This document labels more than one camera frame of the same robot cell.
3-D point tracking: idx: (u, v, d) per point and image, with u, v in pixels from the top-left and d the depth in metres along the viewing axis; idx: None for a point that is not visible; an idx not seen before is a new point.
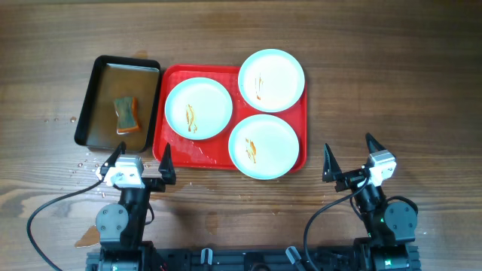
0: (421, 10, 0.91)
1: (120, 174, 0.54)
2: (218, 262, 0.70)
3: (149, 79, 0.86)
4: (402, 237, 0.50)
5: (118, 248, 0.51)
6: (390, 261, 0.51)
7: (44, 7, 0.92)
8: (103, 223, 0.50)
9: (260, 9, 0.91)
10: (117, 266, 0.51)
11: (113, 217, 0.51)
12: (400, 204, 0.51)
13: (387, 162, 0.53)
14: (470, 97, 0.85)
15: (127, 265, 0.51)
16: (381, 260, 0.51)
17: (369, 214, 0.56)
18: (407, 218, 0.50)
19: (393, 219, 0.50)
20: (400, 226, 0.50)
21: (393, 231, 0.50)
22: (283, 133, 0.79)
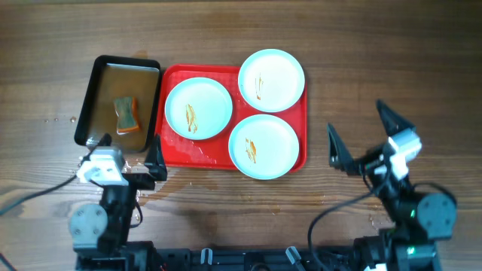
0: (420, 10, 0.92)
1: (96, 168, 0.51)
2: (217, 262, 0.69)
3: (149, 79, 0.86)
4: (435, 237, 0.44)
5: (96, 254, 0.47)
6: (413, 249, 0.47)
7: (45, 7, 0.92)
8: (78, 227, 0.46)
9: (260, 9, 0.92)
10: None
11: (89, 222, 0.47)
12: (435, 197, 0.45)
13: (411, 150, 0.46)
14: (470, 97, 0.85)
15: None
16: (403, 249, 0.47)
17: (394, 202, 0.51)
18: (441, 214, 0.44)
19: (428, 215, 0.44)
20: (434, 222, 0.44)
21: (428, 228, 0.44)
22: (283, 133, 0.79)
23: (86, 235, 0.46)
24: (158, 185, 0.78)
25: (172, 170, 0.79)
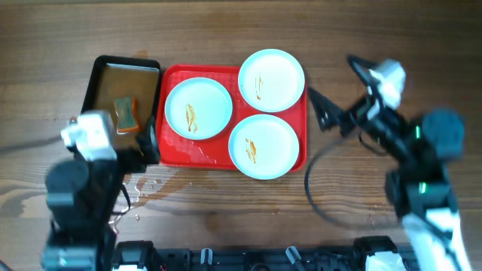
0: (420, 10, 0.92)
1: (80, 132, 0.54)
2: (217, 262, 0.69)
3: (149, 79, 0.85)
4: (446, 147, 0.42)
5: (73, 217, 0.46)
6: (425, 188, 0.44)
7: (45, 7, 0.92)
8: (56, 184, 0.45)
9: (260, 9, 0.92)
10: (69, 249, 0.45)
11: (63, 177, 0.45)
12: (441, 112, 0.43)
13: (395, 77, 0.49)
14: (470, 97, 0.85)
15: (82, 250, 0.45)
16: (414, 188, 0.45)
17: (407, 145, 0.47)
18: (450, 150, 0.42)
19: (436, 129, 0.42)
20: (443, 137, 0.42)
21: (429, 160, 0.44)
22: (283, 133, 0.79)
23: (62, 191, 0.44)
24: (158, 185, 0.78)
25: (172, 170, 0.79)
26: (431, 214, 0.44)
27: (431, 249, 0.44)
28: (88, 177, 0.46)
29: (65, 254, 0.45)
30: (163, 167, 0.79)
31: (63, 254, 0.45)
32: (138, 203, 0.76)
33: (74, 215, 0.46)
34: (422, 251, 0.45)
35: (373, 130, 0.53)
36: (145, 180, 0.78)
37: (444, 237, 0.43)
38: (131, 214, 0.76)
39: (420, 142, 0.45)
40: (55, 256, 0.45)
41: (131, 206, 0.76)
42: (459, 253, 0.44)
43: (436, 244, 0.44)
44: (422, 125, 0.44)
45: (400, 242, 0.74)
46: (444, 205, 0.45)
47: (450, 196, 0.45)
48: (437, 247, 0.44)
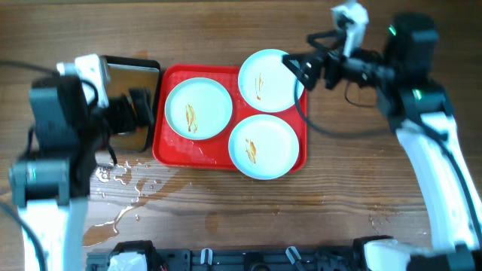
0: (421, 10, 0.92)
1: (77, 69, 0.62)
2: (217, 262, 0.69)
3: (149, 79, 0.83)
4: (420, 32, 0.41)
5: (53, 132, 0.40)
6: (419, 93, 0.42)
7: (45, 7, 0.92)
8: (38, 97, 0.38)
9: (260, 9, 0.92)
10: (39, 165, 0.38)
11: (52, 80, 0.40)
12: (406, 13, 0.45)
13: (356, 13, 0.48)
14: (470, 97, 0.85)
15: (51, 166, 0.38)
16: (408, 93, 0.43)
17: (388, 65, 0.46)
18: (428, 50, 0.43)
19: (406, 22, 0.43)
20: (413, 22, 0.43)
21: (410, 67, 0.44)
22: (283, 133, 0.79)
23: (48, 86, 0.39)
24: (158, 185, 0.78)
25: (172, 170, 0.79)
26: (426, 118, 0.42)
27: (426, 151, 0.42)
28: (74, 84, 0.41)
29: (32, 169, 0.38)
30: (163, 167, 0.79)
31: (32, 170, 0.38)
32: (138, 204, 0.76)
33: (56, 120, 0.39)
34: (419, 155, 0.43)
35: (352, 68, 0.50)
36: (145, 180, 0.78)
37: (441, 139, 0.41)
38: (131, 214, 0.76)
39: (398, 53, 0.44)
40: (25, 169, 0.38)
41: (131, 206, 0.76)
42: (460, 156, 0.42)
43: (433, 147, 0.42)
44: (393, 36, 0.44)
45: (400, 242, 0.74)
46: (440, 111, 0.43)
47: (445, 101, 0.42)
48: (433, 150, 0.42)
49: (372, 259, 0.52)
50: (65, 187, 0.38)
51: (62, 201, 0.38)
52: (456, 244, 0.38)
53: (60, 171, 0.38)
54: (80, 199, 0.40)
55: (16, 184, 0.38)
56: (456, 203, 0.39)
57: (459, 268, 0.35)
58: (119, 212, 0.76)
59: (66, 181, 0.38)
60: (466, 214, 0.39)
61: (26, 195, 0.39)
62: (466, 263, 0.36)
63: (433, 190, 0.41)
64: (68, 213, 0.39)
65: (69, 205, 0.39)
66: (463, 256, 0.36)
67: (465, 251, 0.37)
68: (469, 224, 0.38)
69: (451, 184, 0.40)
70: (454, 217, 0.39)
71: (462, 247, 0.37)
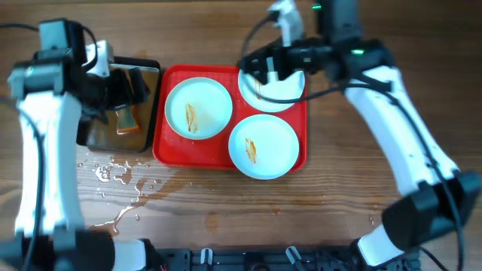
0: (421, 10, 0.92)
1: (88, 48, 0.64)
2: (217, 262, 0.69)
3: (148, 79, 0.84)
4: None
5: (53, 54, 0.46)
6: (360, 51, 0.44)
7: (44, 7, 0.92)
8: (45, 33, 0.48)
9: (260, 9, 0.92)
10: (34, 69, 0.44)
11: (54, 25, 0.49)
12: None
13: (284, 4, 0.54)
14: (470, 97, 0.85)
15: (47, 68, 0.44)
16: (349, 53, 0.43)
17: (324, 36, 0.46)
18: (350, 10, 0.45)
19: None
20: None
21: (340, 27, 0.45)
22: (283, 132, 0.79)
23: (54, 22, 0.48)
24: (158, 185, 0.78)
25: (172, 170, 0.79)
26: (369, 74, 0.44)
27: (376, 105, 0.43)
28: (81, 28, 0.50)
29: (31, 71, 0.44)
30: (163, 167, 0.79)
31: (32, 68, 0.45)
32: (138, 203, 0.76)
33: (59, 43, 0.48)
34: (370, 110, 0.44)
35: (294, 59, 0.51)
36: (145, 180, 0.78)
37: (385, 89, 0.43)
38: (131, 214, 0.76)
39: (327, 22, 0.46)
40: (21, 72, 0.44)
41: (131, 206, 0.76)
42: (407, 103, 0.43)
43: (380, 99, 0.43)
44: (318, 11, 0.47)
45: None
46: (380, 65, 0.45)
47: (384, 53, 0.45)
48: (381, 101, 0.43)
49: (370, 253, 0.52)
50: (57, 74, 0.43)
51: (56, 89, 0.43)
52: (419, 184, 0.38)
53: (56, 63, 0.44)
54: (71, 93, 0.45)
55: (16, 82, 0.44)
56: (410, 146, 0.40)
57: (425, 206, 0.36)
58: (119, 212, 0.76)
59: (59, 74, 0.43)
60: (421, 155, 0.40)
61: (25, 89, 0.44)
62: (431, 200, 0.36)
63: (388, 142, 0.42)
64: (61, 100, 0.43)
65: (64, 93, 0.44)
66: (428, 193, 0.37)
67: (427, 189, 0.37)
68: (426, 163, 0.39)
69: (403, 129, 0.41)
70: (411, 159, 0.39)
71: (425, 184, 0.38)
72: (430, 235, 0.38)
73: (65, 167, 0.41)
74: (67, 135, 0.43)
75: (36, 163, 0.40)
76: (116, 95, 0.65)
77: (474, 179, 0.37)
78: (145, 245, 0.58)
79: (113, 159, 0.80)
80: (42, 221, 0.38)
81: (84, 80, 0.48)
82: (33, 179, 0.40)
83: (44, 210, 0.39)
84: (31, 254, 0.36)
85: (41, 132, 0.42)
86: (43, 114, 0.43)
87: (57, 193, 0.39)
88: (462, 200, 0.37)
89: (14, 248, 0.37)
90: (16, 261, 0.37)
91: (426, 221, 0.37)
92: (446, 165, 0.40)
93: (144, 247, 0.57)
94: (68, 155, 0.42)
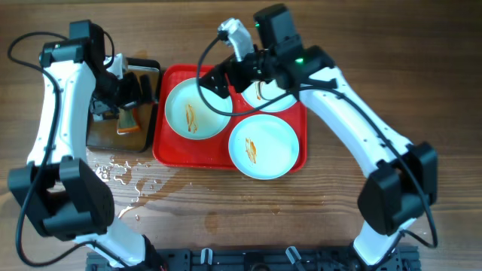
0: (421, 10, 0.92)
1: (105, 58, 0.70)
2: (217, 262, 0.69)
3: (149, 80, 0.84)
4: (277, 20, 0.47)
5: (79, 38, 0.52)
6: (301, 60, 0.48)
7: (44, 7, 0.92)
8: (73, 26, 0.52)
9: (260, 9, 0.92)
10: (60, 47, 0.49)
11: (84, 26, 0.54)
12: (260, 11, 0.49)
13: (229, 25, 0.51)
14: (470, 97, 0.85)
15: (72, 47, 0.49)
16: (294, 65, 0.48)
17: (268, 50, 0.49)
18: (287, 24, 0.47)
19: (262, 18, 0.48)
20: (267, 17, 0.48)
21: (280, 41, 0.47)
22: (283, 132, 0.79)
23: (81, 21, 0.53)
24: (158, 185, 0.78)
25: (172, 170, 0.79)
26: (313, 77, 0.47)
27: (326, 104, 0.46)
28: (102, 31, 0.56)
29: (57, 46, 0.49)
30: (163, 167, 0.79)
31: (59, 45, 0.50)
32: (138, 204, 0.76)
33: (81, 35, 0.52)
34: (324, 109, 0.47)
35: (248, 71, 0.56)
36: (145, 180, 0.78)
37: (330, 86, 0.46)
38: (131, 214, 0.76)
39: (267, 38, 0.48)
40: (50, 46, 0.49)
41: (132, 206, 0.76)
42: (353, 93, 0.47)
43: (329, 97, 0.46)
44: (258, 28, 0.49)
45: (400, 242, 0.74)
46: (322, 66, 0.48)
47: (323, 58, 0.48)
48: (329, 98, 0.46)
49: (364, 250, 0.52)
50: (80, 51, 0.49)
51: (77, 56, 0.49)
52: (379, 165, 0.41)
53: (78, 42, 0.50)
54: (88, 65, 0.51)
55: (44, 56, 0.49)
56: (362, 132, 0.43)
57: (388, 184, 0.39)
58: (119, 212, 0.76)
59: (81, 50, 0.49)
60: (374, 138, 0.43)
61: (50, 60, 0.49)
62: (392, 177, 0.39)
63: (346, 134, 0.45)
64: (80, 65, 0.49)
65: (83, 62, 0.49)
66: (388, 170, 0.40)
67: (387, 167, 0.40)
68: (380, 144, 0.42)
69: (355, 119, 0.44)
70: (366, 144, 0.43)
71: (384, 163, 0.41)
72: (404, 211, 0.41)
73: (77, 119, 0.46)
74: (80, 96, 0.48)
75: (52, 111, 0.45)
76: (126, 92, 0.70)
77: (425, 149, 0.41)
78: (145, 245, 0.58)
79: (113, 159, 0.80)
80: (50, 154, 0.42)
81: (99, 65, 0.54)
82: (46, 122, 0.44)
83: (54, 146, 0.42)
84: (36, 179, 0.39)
85: (60, 88, 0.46)
86: (63, 74, 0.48)
87: (68, 135, 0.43)
88: (420, 170, 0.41)
89: (20, 174, 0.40)
90: (19, 187, 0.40)
91: (394, 198, 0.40)
92: (399, 141, 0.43)
93: (144, 246, 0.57)
94: (79, 112, 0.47)
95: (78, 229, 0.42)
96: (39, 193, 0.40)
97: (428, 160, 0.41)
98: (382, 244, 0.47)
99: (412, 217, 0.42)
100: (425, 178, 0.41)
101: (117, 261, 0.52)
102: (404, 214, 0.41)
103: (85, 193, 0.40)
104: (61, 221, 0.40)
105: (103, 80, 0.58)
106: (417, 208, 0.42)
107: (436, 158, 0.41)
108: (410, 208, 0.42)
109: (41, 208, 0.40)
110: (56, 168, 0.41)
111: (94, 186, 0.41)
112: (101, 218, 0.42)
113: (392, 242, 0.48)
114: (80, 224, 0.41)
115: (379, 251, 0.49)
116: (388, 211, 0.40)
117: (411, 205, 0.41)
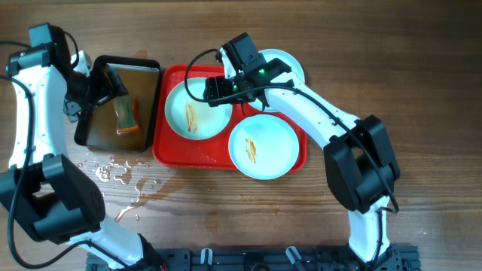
0: (421, 10, 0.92)
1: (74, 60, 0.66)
2: (217, 262, 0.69)
3: (148, 80, 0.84)
4: (236, 41, 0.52)
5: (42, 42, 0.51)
6: (263, 71, 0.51)
7: (45, 7, 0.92)
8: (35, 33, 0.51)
9: (261, 9, 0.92)
10: (25, 53, 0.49)
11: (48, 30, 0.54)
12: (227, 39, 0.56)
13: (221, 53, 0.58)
14: (470, 97, 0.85)
15: (37, 53, 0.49)
16: (257, 77, 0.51)
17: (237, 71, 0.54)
18: (249, 47, 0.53)
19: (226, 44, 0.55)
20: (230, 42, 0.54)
21: (245, 60, 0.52)
22: (283, 133, 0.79)
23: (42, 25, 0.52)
24: (158, 185, 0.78)
25: (172, 170, 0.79)
26: (274, 80, 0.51)
27: (283, 97, 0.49)
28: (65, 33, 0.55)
29: (22, 54, 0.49)
30: (163, 167, 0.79)
31: (24, 53, 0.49)
32: (138, 204, 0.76)
33: (44, 41, 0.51)
34: (284, 105, 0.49)
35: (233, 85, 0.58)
36: (145, 180, 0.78)
37: (287, 85, 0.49)
38: (131, 214, 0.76)
39: (234, 61, 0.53)
40: (15, 55, 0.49)
41: (132, 206, 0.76)
42: (307, 88, 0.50)
43: (285, 92, 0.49)
44: (227, 54, 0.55)
45: (399, 242, 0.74)
46: (282, 71, 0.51)
47: (282, 65, 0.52)
48: (286, 95, 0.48)
49: (357, 245, 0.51)
50: (46, 55, 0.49)
51: (44, 61, 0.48)
52: (331, 141, 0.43)
53: (42, 48, 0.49)
54: (57, 68, 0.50)
55: (10, 65, 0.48)
56: (316, 117, 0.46)
57: (341, 156, 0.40)
58: (119, 212, 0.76)
59: (47, 53, 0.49)
60: (327, 119, 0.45)
61: (18, 68, 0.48)
62: (343, 150, 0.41)
63: (304, 123, 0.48)
64: (49, 68, 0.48)
65: (51, 65, 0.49)
66: (340, 144, 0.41)
67: (339, 141, 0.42)
68: (332, 123, 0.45)
69: (308, 106, 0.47)
70: (320, 126, 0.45)
71: (336, 138, 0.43)
72: (364, 185, 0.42)
73: (53, 118, 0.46)
74: (54, 96, 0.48)
75: (26, 114, 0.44)
76: (98, 91, 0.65)
77: (373, 121, 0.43)
78: (142, 244, 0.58)
79: (113, 159, 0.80)
80: (32, 156, 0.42)
81: (68, 66, 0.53)
82: (22, 126, 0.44)
83: (35, 147, 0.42)
84: (20, 181, 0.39)
85: (32, 92, 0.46)
86: (33, 77, 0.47)
87: (47, 135, 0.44)
88: (372, 141, 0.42)
89: (4, 178, 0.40)
90: (4, 192, 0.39)
91: (349, 171, 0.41)
92: (349, 118, 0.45)
93: (142, 245, 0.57)
94: (56, 113, 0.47)
95: (72, 229, 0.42)
96: (26, 196, 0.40)
97: (377, 132, 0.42)
98: (366, 226, 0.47)
99: (375, 193, 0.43)
100: (378, 149, 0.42)
101: (117, 261, 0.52)
102: (365, 189, 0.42)
103: (71, 190, 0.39)
104: (55, 220, 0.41)
105: (74, 83, 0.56)
106: (379, 183, 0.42)
107: (385, 129, 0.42)
108: (371, 184, 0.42)
109: (31, 211, 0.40)
110: (40, 169, 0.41)
111: (83, 183, 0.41)
112: (92, 214, 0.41)
113: (376, 226, 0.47)
114: (75, 223, 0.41)
115: (366, 238, 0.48)
116: (349, 187, 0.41)
117: (370, 180, 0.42)
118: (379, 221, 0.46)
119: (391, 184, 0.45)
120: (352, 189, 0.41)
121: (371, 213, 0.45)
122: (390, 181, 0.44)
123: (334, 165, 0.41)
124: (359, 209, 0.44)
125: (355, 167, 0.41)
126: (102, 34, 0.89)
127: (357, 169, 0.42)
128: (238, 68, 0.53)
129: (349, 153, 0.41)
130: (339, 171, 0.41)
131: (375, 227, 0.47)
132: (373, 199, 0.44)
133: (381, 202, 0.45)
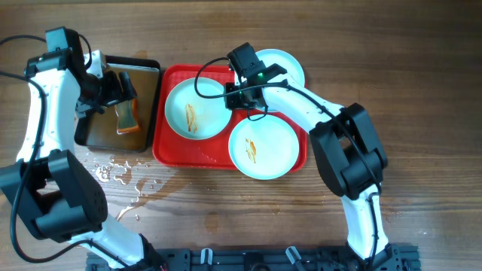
0: (421, 10, 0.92)
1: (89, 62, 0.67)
2: (217, 262, 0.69)
3: (149, 80, 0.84)
4: (240, 50, 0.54)
5: (59, 45, 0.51)
6: (262, 74, 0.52)
7: (44, 7, 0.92)
8: (50, 38, 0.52)
9: (261, 9, 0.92)
10: (43, 59, 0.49)
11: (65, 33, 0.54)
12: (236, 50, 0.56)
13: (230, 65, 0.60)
14: (469, 97, 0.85)
15: (53, 59, 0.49)
16: (255, 80, 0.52)
17: (240, 77, 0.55)
18: (251, 54, 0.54)
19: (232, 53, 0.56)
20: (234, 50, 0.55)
21: (247, 67, 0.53)
22: (284, 133, 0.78)
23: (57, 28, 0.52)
24: (158, 185, 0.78)
25: (172, 170, 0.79)
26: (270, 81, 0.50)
27: (277, 95, 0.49)
28: (79, 35, 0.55)
29: (41, 59, 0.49)
30: (163, 167, 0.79)
31: (43, 58, 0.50)
32: (138, 203, 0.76)
33: (60, 44, 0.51)
34: (279, 102, 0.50)
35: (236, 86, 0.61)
36: (145, 180, 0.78)
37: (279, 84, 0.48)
38: (131, 214, 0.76)
39: (237, 68, 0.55)
40: (34, 59, 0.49)
41: (131, 206, 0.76)
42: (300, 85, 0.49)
43: (279, 90, 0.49)
44: (230, 62, 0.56)
45: (400, 242, 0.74)
46: (279, 73, 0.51)
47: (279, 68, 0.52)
48: (280, 92, 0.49)
49: (355, 242, 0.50)
50: (62, 59, 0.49)
51: (61, 65, 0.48)
52: (316, 126, 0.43)
53: (60, 53, 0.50)
54: (73, 74, 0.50)
55: (29, 68, 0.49)
56: (303, 107, 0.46)
57: (324, 140, 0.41)
58: (119, 212, 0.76)
59: (64, 57, 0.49)
60: (314, 108, 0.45)
61: (35, 71, 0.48)
62: (328, 135, 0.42)
63: (297, 117, 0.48)
64: (65, 72, 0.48)
65: (67, 68, 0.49)
66: (323, 129, 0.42)
67: (323, 127, 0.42)
68: (318, 112, 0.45)
69: (300, 103, 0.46)
70: (308, 116, 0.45)
71: (321, 125, 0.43)
72: (352, 169, 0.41)
73: (64, 117, 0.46)
74: (67, 99, 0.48)
75: (38, 112, 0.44)
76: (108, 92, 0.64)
77: (356, 109, 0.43)
78: (143, 244, 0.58)
79: (113, 159, 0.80)
80: (38, 150, 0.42)
81: (81, 71, 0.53)
82: (33, 122, 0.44)
83: (42, 143, 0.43)
84: (25, 173, 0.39)
85: (45, 92, 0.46)
86: (48, 80, 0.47)
87: (55, 132, 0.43)
88: (356, 129, 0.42)
89: (10, 171, 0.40)
90: (10, 184, 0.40)
91: (334, 153, 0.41)
92: (334, 107, 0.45)
93: (142, 245, 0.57)
94: (65, 111, 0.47)
95: (73, 229, 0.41)
96: (31, 191, 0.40)
97: (361, 118, 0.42)
98: (358, 217, 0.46)
99: (362, 180, 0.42)
100: (362, 136, 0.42)
101: (117, 261, 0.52)
102: (352, 174, 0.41)
103: (74, 188, 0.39)
104: (55, 220, 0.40)
105: (87, 86, 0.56)
106: (364, 168, 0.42)
107: (368, 117, 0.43)
108: (358, 169, 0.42)
109: (34, 207, 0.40)
110: (45, 165, 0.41)
111: (86, 183, 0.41)
112: (94, 214, 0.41)
113: (370, 216, 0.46)
114: (77, 223, 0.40)
115: (361, 232, 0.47)
116: (334, 168, 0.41)
117: (358, 165, 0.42)
118: (373, 211, 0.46)
119: (379, 174, 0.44)
120: (338, 172, 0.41)
121: (361, 201, 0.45)
122: (377, 169, 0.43)
123: (319, 149, 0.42)
124: (349, 196, 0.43)
125: (341, 151, 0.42)
126: (101, 35, 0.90)
127: (343, 153, 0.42)
128: (240, 74, 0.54)
129: (333, 137, 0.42)
130: (324, 152, 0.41)
131: (369, 220, 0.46)
132: (363, 187, 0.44)
133: (370, 189, 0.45)
